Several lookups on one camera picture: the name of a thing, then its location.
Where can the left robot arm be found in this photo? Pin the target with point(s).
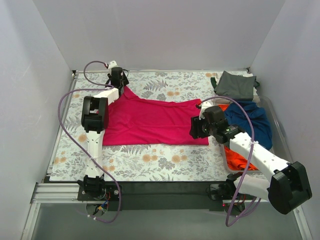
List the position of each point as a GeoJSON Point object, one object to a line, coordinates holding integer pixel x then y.
{"type": "Point", "coordinates": [95, 120]}

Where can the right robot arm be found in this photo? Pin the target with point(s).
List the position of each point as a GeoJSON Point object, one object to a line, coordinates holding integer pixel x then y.
{"type": "Point", "coordinates": [286, 185]}

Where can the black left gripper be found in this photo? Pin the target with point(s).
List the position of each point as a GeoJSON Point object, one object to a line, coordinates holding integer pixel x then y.
{"type": "Point", "coordinates": [120, 81]}

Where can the clear plastic bin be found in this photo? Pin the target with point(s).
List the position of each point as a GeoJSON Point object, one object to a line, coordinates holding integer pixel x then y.
{"type": "Point", "coordinates": [266, 127]}

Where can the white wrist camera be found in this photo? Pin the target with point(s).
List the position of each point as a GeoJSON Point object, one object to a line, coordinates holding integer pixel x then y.
{"type": "Point", "coordinates": [110, 65]}
{"type": "Point", "coordinates": [203, 106]}

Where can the orange t-shirt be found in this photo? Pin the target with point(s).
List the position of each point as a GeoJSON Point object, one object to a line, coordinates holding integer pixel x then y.
{"type": "Point", "coordinates": [235, 161]}

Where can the floral patterned table mat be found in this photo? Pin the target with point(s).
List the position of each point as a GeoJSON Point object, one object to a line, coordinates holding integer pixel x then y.
{"type": "Point", "coordinates": [147, 162]}

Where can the pink t-shirt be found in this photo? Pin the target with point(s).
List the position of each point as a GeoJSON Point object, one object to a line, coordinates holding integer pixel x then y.
{"type": "Point", "coordinates": [138, 121]}

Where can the grey folded t-shirt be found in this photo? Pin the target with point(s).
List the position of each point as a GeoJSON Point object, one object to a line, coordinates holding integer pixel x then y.
{"type": "Point", "coordinates": [235, 86]}

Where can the aluminium front rail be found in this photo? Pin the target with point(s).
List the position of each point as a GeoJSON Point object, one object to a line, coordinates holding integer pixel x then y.
{"type": "Point", "coordinates": [68, 192]}

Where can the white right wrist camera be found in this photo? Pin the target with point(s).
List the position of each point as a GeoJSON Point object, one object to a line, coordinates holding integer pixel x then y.
{"type": "Point", "coordinates": [203, 106]}

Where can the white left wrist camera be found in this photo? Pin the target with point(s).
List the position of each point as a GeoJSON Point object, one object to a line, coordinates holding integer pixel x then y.
{"type": "Point", "coordinates": [110, 65]}

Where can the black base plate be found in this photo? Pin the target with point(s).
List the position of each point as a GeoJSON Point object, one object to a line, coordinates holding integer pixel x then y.
{"type": "Point", "coordinates": [216, 199]}

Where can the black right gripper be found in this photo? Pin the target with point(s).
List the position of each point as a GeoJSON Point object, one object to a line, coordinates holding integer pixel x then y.
{"type": "Point", "coordinates": [196, 127]}

